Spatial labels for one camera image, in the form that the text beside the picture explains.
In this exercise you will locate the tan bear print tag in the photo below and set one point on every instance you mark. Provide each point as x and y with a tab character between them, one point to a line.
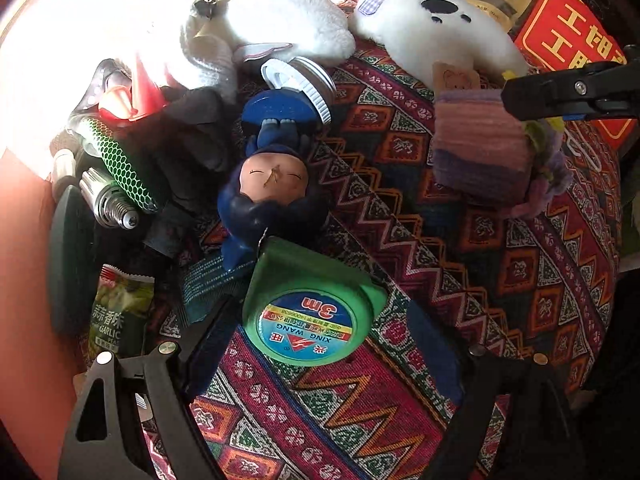
455	77

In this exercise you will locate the red sign with yellow characters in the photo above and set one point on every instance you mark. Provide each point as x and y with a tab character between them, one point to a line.
575	20

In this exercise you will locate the black sock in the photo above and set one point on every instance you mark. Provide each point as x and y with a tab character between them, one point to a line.
122	165
195	150

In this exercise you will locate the green tape measure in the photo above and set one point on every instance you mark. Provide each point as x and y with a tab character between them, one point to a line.
305	300

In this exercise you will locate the blue doll figurine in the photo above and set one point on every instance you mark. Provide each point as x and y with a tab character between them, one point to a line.
272	180

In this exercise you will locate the silver screw light bulb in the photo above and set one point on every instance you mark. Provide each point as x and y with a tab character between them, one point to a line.
107	197

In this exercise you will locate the green snack packet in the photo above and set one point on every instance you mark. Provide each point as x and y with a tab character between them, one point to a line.
117	310

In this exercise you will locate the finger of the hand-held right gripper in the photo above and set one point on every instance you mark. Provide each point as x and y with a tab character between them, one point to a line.
560	92

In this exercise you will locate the small white cylinder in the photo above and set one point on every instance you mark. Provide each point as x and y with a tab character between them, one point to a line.
63	164

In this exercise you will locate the dark green oval object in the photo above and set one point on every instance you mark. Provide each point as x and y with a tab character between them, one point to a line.
70	260

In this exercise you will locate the white plush toy black spots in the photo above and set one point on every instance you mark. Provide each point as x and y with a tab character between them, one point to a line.
425	25

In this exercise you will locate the glass jar with white lid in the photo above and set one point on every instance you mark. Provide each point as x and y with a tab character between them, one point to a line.
305	80

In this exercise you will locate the purple knitted pouch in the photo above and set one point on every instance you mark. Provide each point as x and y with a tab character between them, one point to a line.
480	150

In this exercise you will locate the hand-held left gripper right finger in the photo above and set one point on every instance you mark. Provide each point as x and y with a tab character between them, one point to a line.
435	360

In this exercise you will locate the white plush toy closed eyes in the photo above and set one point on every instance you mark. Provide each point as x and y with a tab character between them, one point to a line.
290	15

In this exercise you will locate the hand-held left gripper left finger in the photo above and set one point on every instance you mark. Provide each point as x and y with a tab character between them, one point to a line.
210	350

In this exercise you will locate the red plastic cone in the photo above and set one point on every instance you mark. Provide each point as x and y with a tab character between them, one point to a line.
142	90

